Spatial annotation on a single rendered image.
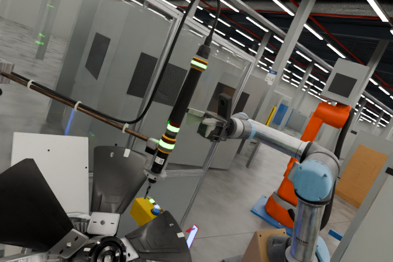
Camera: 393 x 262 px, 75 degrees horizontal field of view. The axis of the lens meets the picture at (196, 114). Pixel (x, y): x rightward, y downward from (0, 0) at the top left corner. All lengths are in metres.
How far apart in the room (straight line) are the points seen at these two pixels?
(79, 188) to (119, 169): 0.22
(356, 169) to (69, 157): 8.13
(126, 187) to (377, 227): 1.89
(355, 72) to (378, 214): 2.63
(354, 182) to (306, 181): 7.76
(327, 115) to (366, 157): 4.24
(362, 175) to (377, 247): 6.31
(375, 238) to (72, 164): 2.06
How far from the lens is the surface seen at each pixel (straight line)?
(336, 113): 4.56
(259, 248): 1.32
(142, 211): 1.37
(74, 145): 1.13
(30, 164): 0.76
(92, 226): 0.91
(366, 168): 8.60
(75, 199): 1.10
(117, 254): 0.86
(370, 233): 2.38
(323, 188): 0.91
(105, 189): 0.93
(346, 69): 4.53
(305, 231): 1.05
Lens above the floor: 1.79
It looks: 9 degrees down
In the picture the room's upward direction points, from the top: 23 degrees clockwise
